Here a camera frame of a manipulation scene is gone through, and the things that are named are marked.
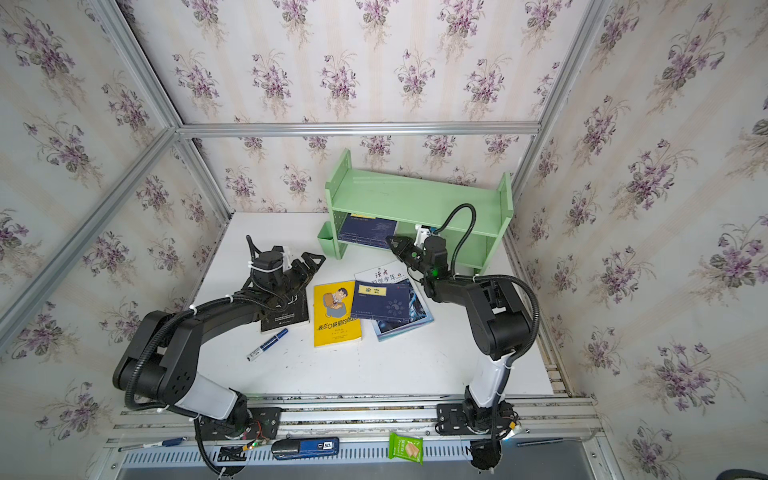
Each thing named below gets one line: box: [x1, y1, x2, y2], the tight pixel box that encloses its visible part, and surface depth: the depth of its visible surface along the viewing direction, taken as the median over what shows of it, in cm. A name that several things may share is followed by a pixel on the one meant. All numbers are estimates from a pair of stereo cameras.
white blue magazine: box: [352, 259, 434, 342], surface depth 95 cm
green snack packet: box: [387, 432, 424, 465], surface depth 71 cm
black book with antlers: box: [260, 288, 310, 332], surface depth 92 cm
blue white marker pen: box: [246, 328, 289, 361], surface depth 86 cm
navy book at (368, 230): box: [338, 213, 398, 249], surface depth 95 cm
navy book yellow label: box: [351, 278, 411, 319], surface depth 95 cm
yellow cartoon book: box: [313, 280, 362, 347], surface depth 92 cm
